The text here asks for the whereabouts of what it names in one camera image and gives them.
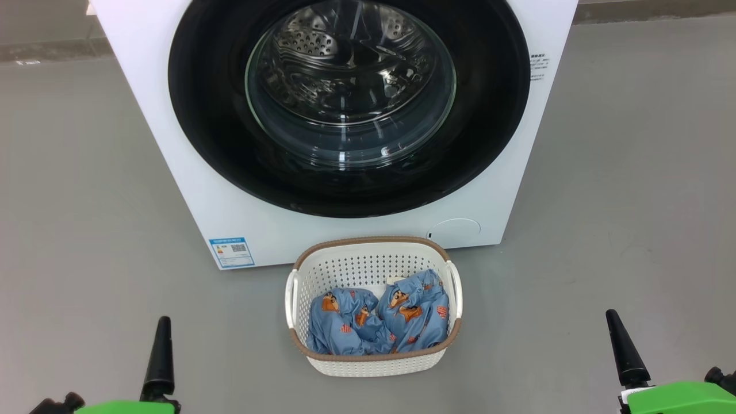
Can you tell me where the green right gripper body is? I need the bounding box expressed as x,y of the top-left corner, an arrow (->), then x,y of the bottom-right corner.
618,381 -> 736,414

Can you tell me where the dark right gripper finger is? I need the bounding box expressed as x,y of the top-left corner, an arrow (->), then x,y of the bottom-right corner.
605,309 -> 652,389

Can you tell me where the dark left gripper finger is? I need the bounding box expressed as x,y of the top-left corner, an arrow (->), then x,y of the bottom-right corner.
141,316 -> 175,398

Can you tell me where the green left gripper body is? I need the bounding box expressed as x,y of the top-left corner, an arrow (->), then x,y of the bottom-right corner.
75,397 -> 181,414

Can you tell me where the washing machine door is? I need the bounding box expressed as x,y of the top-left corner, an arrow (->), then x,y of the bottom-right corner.
168,0 -> 531,219

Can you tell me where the white front-load washing machine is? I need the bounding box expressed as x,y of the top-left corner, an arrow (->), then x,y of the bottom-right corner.
89,0 -> 578,271

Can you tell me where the stainless steel washing machine drum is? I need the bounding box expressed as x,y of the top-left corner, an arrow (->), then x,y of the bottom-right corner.
247,0 -> 457,167

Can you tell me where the blue energy label sticker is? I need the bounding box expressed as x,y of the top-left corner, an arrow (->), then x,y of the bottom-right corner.
208,237 -> 255,269

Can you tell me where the round drain filter cover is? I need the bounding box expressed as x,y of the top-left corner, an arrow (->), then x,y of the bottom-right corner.
425,218 -> 481,249

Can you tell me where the white perforated basket brown rim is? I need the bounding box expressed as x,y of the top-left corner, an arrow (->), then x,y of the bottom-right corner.
285,236 -> 463,378

